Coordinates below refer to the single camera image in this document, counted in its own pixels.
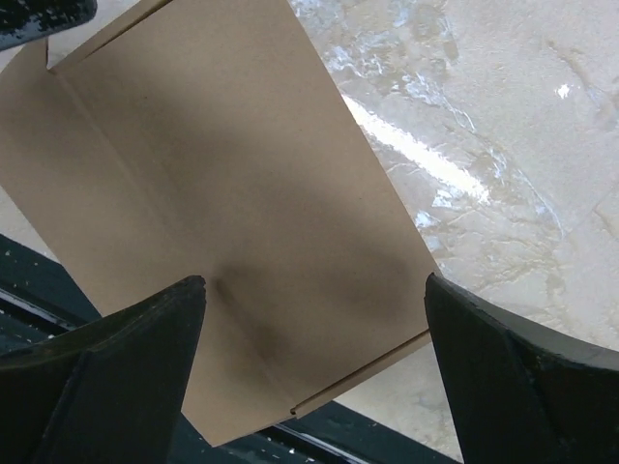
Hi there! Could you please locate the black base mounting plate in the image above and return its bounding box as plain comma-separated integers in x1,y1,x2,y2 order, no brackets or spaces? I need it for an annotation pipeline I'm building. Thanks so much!
1,237,452,463

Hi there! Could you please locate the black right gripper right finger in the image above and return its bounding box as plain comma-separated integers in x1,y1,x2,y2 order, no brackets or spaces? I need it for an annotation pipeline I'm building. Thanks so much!
425,275,618,463

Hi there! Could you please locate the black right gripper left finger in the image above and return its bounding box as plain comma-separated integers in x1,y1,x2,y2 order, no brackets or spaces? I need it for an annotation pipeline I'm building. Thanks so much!
1,275,206,463

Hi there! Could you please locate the brown cardboard paper box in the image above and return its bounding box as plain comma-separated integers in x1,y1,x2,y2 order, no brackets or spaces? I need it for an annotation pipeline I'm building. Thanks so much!
1,0,437,446

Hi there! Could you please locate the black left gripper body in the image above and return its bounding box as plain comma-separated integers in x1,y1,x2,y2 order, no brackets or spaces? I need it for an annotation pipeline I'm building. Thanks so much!
0,0,97,51

